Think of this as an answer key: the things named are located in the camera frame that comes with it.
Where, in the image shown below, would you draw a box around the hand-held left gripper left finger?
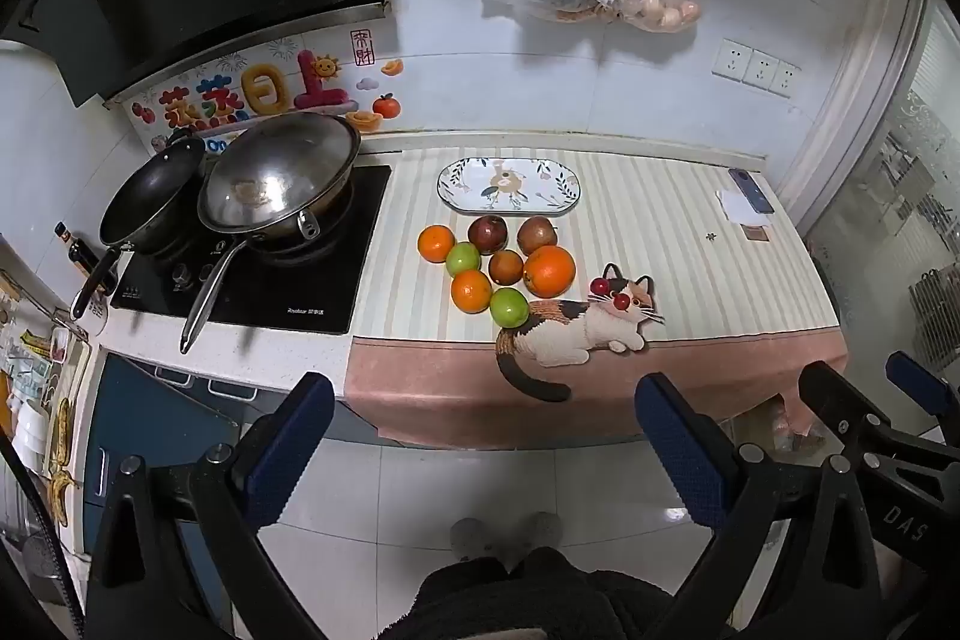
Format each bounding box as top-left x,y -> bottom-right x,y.
81,372 -> 336,640

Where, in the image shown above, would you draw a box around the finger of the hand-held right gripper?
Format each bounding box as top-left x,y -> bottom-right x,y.
885,350 -> 960,420
797,360 -> 913,462

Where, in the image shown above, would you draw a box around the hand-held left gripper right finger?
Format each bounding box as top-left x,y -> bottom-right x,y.
634,372 -> 882,640

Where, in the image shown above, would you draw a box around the large orange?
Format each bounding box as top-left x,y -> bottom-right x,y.
523,245 -> 577,298

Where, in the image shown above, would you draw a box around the green apple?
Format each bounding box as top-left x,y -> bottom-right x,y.
446,242 -> 482,278
490,287 -> 531,327

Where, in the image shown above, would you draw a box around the small orange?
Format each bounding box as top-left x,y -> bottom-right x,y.
417,224 -> 456,264
451,269 -> 493,314

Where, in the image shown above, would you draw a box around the small reddish brown fruit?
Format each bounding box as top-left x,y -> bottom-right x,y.
489,249 -> 525,286

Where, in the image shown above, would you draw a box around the red apple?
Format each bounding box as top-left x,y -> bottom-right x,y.
517,216 -> 559,256
468,215 -> 509,254

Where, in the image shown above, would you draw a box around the floral oval plate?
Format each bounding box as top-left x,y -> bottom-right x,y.
437,157 -> 582,215

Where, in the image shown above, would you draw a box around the blue kitchen cabinet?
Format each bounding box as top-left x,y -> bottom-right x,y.
79,347 -> 252,618

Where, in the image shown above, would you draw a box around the grey slipper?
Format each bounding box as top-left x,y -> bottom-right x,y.
517,511 -> 564,556
450,518 -> 501,563

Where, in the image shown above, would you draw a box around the black cooktop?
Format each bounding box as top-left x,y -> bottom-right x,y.
110,164 -> 393,335

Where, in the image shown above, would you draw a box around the steel wok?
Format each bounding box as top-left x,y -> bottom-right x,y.
180,160 -> 359,355

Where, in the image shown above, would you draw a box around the striped cat print tablecloth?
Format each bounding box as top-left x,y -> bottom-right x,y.
343,149 -> 852,450

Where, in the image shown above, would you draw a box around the glass sliding door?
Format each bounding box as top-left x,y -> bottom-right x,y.
810,2 -> 960,386

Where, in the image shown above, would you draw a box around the person's dark pants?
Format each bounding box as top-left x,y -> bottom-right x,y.
379,546 -> 676,640

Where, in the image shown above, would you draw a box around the white cloth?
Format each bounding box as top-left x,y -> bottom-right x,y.
716,188 -> 773,229

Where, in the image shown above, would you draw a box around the ripe banana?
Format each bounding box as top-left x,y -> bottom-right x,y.
47,396 -> 75,470
47,469 -> 80,528

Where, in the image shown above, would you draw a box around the blue phone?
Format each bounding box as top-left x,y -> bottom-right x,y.
727,167 -> 775,214

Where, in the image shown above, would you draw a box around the dark sauce bottle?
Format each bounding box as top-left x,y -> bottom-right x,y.
54,222 -> 103,283

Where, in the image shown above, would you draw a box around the black frying pan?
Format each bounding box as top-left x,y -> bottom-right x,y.
70,134 -> 208,321

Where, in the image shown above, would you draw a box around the white wall socket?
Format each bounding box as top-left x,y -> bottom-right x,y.
742,50 -> 782,91
770,61 -> 802,100
711,38 -> 754,84

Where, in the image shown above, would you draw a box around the colourful wall sticker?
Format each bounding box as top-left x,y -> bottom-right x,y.
131,29 -> 406,155

